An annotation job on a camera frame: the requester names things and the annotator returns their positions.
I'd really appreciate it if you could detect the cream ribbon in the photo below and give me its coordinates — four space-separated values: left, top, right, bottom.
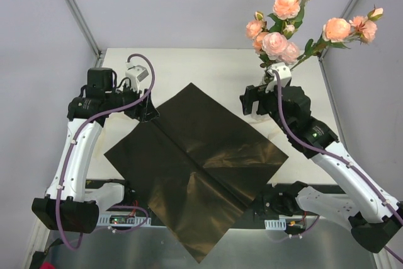
249 118 283 140

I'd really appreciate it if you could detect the artificial rose stem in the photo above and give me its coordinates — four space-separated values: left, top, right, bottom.
290 6 383 71
246 11 270 67
261 32 300 66
268 0 310 39

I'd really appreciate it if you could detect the black wrapping paper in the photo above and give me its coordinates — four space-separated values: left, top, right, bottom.
105 84 288 262

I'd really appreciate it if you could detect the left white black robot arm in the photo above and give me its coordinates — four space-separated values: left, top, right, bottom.
31 64 159 234

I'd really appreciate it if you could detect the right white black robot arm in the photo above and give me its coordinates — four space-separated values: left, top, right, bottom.
240 86 402 253

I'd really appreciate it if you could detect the white ribbed ceramic vase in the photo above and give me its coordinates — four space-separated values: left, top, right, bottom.
251 73 275 122

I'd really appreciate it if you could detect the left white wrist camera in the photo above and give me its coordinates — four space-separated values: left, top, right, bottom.
125 63 149 91

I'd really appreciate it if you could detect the left aluminium corner post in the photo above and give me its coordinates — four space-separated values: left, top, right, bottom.
64 0 102 60

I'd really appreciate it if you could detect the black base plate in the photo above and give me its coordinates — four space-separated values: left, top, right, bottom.
112 173 304 241

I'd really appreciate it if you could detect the left white cable duct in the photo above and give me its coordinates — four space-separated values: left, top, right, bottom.
96 214 152 227

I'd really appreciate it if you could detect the white cable duct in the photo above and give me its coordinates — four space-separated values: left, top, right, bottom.
96 214 152 227
264 218 287 231

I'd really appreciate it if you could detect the right white cable duct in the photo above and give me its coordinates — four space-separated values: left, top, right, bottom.
264 218 287 231

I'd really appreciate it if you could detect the black and red strap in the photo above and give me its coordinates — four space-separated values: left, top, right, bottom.
23 238 65 269

